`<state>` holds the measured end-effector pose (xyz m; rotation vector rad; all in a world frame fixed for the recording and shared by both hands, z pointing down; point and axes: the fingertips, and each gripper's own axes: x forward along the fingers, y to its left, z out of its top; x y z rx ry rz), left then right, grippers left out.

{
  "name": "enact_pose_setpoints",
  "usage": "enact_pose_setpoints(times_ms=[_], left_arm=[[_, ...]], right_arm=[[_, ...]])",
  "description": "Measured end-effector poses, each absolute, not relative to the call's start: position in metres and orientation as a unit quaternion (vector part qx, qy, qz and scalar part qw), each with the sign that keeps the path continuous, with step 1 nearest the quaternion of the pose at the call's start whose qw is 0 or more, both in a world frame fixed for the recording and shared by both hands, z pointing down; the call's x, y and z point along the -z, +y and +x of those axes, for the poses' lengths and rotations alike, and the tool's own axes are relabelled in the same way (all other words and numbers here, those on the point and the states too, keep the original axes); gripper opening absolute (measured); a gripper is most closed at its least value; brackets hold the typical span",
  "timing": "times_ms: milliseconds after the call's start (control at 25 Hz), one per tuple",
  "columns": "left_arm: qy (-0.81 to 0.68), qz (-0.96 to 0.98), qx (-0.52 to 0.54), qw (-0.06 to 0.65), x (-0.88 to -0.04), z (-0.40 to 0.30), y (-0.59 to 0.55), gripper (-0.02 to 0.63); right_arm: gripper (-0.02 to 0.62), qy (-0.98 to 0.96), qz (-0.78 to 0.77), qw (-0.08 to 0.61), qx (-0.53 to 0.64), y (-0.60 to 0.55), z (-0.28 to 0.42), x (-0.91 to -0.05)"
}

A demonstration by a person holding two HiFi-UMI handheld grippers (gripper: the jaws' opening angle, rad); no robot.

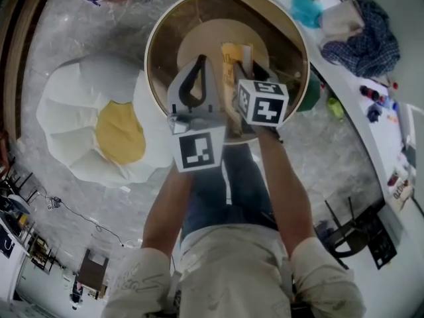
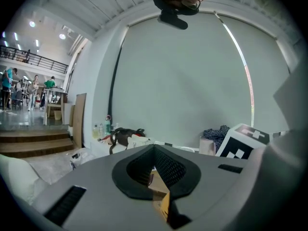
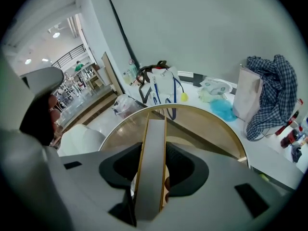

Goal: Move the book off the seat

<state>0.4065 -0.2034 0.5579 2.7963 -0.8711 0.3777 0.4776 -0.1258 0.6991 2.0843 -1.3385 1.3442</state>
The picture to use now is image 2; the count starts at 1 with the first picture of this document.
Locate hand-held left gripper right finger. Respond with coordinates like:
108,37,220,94
154,144,252,231

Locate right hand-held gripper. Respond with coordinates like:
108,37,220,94
215,67,308,216

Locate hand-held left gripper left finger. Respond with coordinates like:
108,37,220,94
32,144,169,231

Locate yellow book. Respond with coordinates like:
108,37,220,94
147,168,172,225

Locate white flower-shaped floor cushion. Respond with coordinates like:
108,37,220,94
0,153,52,206

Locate blue checked cloth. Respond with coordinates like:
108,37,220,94
202,125,231,151

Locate white tote bag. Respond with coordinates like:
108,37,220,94
126,133,154,151

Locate green drink bottle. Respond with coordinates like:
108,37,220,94
103,114,113,137

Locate large brown board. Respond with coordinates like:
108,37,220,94
72,92,87,149

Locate wooden steps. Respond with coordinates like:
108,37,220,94
0,128,75,158

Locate white table with wooden legs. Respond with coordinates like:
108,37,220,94
43,88,69,126

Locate black vertical pipe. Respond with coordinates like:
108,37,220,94
107,48,125,120

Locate black balcony railing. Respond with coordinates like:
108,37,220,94
0,44,69,74

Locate black strap bag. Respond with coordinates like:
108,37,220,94
108,127,146,155

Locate black head camera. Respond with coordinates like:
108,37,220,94
152,0,202,30

